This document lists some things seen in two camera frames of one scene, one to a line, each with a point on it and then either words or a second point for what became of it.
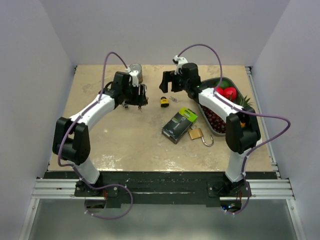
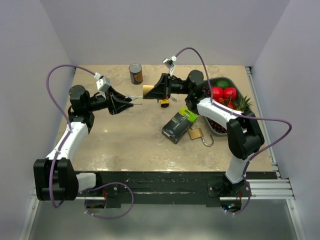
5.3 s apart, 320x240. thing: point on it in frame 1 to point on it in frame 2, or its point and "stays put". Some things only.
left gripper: [139, 100] to [116, 106]
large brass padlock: [197, 133] stays put
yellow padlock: [164, 102] stays put
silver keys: [174, 99] stays put
